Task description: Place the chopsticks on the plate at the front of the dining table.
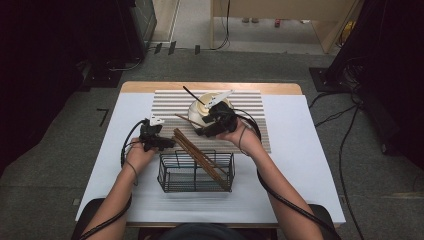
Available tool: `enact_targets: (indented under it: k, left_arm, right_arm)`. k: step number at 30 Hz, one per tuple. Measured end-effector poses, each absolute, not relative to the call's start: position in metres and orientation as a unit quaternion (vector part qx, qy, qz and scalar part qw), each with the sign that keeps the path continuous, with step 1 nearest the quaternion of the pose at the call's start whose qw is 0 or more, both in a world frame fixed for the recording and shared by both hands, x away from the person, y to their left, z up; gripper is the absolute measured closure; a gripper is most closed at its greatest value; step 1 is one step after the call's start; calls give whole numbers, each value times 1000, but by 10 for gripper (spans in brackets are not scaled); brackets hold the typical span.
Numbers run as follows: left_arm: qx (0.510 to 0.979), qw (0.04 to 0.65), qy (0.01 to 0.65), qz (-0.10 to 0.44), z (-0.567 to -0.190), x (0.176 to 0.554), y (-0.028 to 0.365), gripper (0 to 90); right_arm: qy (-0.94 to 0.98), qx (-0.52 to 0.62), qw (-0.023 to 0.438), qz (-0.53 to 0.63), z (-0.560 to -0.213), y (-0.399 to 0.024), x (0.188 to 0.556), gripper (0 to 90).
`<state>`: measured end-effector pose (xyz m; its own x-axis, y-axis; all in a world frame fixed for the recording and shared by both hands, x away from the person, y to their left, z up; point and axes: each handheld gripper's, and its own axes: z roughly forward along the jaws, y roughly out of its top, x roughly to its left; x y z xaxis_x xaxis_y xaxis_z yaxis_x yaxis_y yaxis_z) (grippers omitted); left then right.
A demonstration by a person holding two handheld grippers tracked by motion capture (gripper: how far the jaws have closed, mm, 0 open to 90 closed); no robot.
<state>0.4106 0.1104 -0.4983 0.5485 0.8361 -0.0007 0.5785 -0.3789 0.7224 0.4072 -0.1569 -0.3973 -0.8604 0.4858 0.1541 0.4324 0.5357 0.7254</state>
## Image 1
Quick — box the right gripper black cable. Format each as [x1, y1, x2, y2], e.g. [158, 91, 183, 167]
[233, 108, 343, 240]

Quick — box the person's left hand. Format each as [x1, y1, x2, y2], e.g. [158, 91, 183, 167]
[125, 140, 159, 174]

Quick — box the yellow object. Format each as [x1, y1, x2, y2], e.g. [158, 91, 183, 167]
[339, 20, 357, 45]

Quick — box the black wire basket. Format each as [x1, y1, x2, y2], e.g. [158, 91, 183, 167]
[157, 149, 236, 194]

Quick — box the light wooden partition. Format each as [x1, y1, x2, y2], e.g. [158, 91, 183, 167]
[209, 0, 364, 55]

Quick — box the black floor cable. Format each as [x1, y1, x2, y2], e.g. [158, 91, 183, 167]
[314, 104, 358, 128]
[338, 106, 367, 240]
[308, 91, 336, 109]

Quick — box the wooden table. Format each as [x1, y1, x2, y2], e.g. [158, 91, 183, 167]
[120, 81, 303, 230]

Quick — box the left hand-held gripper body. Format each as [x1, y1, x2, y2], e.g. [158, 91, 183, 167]
[139, 114, 165, 154]

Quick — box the bundle of brown chopsticks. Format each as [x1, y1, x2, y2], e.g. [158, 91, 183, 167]
[172, 128, 231, 190]

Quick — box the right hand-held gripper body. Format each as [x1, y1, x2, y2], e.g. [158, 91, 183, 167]
[204, 89, 240, 134]

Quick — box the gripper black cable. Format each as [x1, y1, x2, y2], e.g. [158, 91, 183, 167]
[79, 118, 148, 240]
[233, 108, 343, 240]

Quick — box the cream ceramic bowl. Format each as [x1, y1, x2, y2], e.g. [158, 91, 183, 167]
[195, 92, 234, 116]

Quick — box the black curtain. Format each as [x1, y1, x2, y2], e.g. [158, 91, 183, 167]
[328, 0, 424, 169]
[0, 0, 148, 174]

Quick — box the striped brown placemat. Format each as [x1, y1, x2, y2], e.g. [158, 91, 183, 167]
[150, 89, 272, 155]

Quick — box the black-handled metal spoon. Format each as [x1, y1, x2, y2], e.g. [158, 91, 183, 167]
[182, 85, 207, 106]

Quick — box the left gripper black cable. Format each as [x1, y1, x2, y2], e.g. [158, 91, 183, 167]
[79, 118, 148, 240]

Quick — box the white table cover sheet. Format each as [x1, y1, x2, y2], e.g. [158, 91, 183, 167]
[75, 92, 347, 225]

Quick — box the grey floor cable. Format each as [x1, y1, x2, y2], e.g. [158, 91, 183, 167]
[108, 57, 144, 72]

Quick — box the person's head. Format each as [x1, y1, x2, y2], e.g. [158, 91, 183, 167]
[158, 222, 248, 240]

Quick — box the grey wrist strap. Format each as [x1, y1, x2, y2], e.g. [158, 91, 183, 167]
[237, 125, 250, 156]
[125, 160, 139, 187]

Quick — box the black hanging cable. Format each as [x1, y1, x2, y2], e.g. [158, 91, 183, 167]
[213, 0, 232, 52]

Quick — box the brown wooden chopstick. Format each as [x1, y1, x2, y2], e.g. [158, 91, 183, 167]
[174, 113, 206, 129]

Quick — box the black stand base plate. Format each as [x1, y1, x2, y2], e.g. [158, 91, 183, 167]
[309, 67, 351, 93]

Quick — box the person's right hand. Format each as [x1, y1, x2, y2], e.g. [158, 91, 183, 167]
[215, 118, 264, 157]

